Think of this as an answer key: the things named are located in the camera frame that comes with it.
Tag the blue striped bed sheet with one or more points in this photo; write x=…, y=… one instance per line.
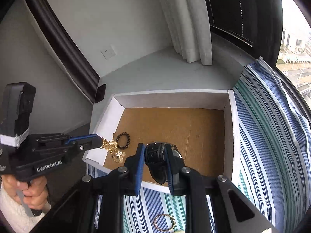
x=271, y=163

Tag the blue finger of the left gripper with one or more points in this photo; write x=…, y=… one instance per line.
x=91, y=141

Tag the gold bangle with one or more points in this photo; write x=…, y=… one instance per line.
x=164, y=223

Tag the left hand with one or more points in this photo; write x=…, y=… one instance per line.
x=35, y=195

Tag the white curtain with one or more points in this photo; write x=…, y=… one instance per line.
x=189, y=28

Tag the white wall socket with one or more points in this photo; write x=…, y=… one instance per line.
x=108, y=52

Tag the gold charm ornament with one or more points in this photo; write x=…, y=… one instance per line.
x=112, y=147

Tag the black device on ledge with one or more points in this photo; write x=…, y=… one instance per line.
x=100, y=93

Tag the black watch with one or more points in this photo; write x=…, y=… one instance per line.
x=154, y=157

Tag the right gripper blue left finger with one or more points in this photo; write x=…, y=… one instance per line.
x=138, y=168

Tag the white cardboard box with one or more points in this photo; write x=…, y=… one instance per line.
x=203, y=124

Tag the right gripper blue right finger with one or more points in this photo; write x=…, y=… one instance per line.
x=172, y=158

